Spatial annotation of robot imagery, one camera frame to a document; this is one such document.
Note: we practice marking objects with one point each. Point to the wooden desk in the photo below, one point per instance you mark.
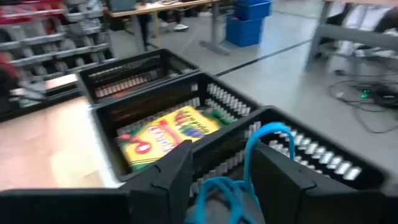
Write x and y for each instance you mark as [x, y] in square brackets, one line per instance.
[149, 7]

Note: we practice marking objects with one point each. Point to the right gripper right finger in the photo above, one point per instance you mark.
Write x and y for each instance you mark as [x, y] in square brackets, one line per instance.
[280, 193]

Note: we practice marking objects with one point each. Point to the black plastic basket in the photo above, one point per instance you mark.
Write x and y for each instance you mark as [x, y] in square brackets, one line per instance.
[311, 133]
[140, 102]
[124, 67]

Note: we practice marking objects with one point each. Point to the blue storage bin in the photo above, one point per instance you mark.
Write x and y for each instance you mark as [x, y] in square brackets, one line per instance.
[244, 31]
[253, 7]

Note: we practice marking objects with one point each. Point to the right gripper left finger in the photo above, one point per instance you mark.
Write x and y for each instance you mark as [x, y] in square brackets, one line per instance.
[168, 193]

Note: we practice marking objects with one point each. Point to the grey parts bin rack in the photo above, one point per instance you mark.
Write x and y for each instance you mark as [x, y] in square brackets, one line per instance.
[46, 40]

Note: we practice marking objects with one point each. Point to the person's shoe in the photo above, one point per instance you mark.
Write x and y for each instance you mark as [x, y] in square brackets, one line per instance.
[181, 27]

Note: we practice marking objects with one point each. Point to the grey table frame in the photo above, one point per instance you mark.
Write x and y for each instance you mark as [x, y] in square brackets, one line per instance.
[357, 35]

